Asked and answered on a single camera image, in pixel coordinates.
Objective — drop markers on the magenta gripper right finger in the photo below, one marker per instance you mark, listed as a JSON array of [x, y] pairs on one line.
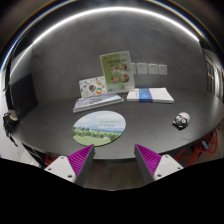
[[154, 166]]

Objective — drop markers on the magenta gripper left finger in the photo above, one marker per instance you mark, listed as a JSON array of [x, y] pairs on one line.
[[73, 168]]

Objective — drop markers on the round landscape mouse pad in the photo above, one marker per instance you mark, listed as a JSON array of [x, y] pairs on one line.
[[98, 128]]

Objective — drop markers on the grey white computer mouse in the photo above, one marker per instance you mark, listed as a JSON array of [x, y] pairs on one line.
[[181, 120]]

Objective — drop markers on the white blue book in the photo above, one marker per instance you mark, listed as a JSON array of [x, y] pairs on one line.
[[157, 95]]

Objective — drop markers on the black tripod device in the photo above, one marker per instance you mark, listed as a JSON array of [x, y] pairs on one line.
[[9, 122]]

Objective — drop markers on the small white illustrated card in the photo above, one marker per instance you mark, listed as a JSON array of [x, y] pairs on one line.
[[92, 86]]

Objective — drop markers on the black monitor screen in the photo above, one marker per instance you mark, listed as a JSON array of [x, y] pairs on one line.
[[23, 96]]

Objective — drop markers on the green poster board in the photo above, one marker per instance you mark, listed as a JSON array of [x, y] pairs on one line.
[[117, 70]]

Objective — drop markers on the red metal frame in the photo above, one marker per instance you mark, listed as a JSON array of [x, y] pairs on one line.
[[207, 146]]

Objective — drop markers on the white wall plate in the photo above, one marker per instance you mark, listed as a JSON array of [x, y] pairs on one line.
[[134, 68], [153, 68], [163, 69], [142, 68]]

